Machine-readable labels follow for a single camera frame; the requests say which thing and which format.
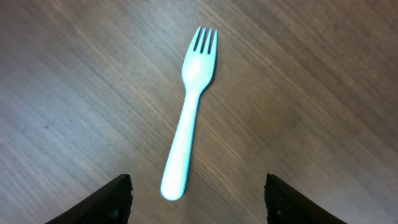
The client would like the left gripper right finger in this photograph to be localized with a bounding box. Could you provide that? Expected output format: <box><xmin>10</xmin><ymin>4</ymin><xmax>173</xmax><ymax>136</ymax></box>
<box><xmin>264</xmin><ymin>173</ymin><xmax>345</xmax><ymax>224</ymax></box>

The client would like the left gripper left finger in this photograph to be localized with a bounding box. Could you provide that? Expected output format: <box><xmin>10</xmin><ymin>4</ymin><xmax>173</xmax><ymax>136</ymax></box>
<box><xmin>46</xmin><ymin>174</ymin><xmax>133</xmax><ymax>224</ymax></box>

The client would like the white fork thick handle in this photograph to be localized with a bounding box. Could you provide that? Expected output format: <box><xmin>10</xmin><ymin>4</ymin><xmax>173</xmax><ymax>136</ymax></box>
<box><xmin>160</xmin><ymin>27</ymin><xmax>218</xmax><ymax>201</ymax></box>

